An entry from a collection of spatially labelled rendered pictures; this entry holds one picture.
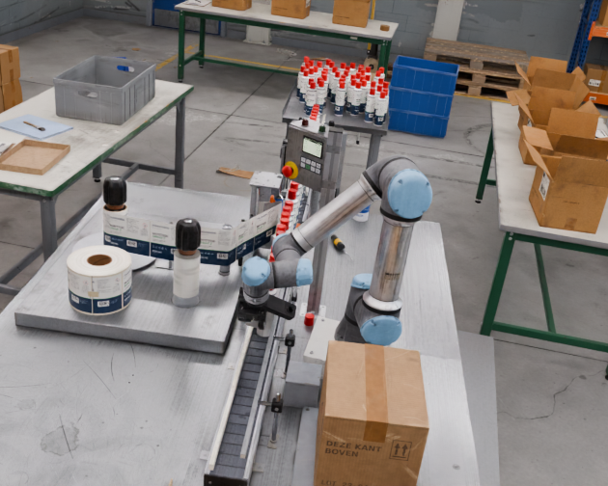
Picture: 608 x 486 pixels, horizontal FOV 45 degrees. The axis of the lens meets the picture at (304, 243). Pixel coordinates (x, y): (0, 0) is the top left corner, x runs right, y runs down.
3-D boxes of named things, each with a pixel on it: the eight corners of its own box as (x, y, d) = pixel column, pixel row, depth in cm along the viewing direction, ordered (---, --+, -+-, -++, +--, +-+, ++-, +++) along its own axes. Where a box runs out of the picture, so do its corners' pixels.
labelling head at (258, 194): (249, 229, 297) (254, 171, 285) (281, 234, 296) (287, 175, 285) (243, 246, 285) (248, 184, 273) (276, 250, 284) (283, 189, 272)
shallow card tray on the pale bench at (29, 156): (24, 145, 374) (24, 138, 372) (70, 150, 373) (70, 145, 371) (-8, 169, 344) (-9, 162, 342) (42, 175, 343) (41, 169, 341)
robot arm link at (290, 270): (307, 247, 210) (268, 251, 209) (313, 265, 200) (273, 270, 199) (308, 270, 214) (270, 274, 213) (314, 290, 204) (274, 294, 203)
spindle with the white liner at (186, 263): (176, 291, 251) (178, 212, 237) (202, 295, 251) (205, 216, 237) (169, 306, 243) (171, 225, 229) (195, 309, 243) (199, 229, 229)
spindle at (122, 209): (107, 242, 274) (106, 171, 261) (131, 246, 274) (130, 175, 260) (99, 254, 266) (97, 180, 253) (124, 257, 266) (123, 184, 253)
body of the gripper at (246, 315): (242, 300, 224) (241, 280, 214) (270, 304, 224) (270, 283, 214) (237, 322, 220) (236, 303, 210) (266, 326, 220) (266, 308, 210)
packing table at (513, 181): (469, 197, 581) (491, 101, 545) (573, 215, 570) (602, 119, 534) (467, 357, 388) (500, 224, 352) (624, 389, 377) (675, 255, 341)
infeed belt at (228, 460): (286, 209, 328) (287, 202, 326) (305, 212, 327) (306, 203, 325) (207, 486, 182) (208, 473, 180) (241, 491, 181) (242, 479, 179)
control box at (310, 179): (301, 171, 251) (307, 118, 243) (341, 187, 242) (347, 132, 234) (282, 177, 244) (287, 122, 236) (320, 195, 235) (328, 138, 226)
